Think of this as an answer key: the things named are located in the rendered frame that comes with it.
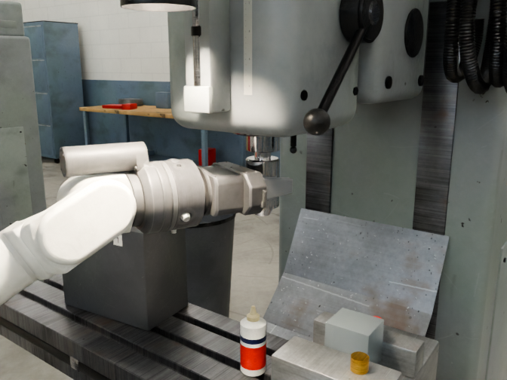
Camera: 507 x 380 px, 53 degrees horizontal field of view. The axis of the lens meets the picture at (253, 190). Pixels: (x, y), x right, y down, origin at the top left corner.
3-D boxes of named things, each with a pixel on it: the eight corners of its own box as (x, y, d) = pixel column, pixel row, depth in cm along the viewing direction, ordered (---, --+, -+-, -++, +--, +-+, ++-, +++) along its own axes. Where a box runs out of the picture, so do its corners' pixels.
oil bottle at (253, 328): (256, 380, 77) (256, 314, 75) (235, 371, 79) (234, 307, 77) (271, 368, 80) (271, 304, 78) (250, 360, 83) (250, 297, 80)
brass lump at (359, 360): (364, 377, 59) (364, 363, 59) (346, 371, 61) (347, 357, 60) (371, 368, 61) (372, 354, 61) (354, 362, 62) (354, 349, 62)
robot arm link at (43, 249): (149, 216, 57) (41, 293, 51) (124, 208, 64) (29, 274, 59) (117, 167, 55) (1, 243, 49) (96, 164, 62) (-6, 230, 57)
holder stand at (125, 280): (148, 332, 91) (142, 225, 86) (63, 304, 102) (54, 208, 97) (188, 305, 101) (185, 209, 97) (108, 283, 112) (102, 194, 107)
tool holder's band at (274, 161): (238, 165, 70) (238, 157, 70) (261, 160, 74) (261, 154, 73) (264, 170, 67) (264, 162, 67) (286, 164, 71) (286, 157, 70)
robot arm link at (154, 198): (177, 236, 60) (79, 252, 54) (147, 224, 69) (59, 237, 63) (170, 139, 59) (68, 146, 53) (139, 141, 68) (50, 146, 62)
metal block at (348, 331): (366, 378, 64) (369, 335, 62) (323, 363, 67) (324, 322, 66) (381, 360, 68) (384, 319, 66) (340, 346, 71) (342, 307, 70)
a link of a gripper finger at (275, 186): (289, 195, 71) (251, 201, 68) (290, 173, 70) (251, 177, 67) (296, 198, 70) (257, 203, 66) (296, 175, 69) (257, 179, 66)
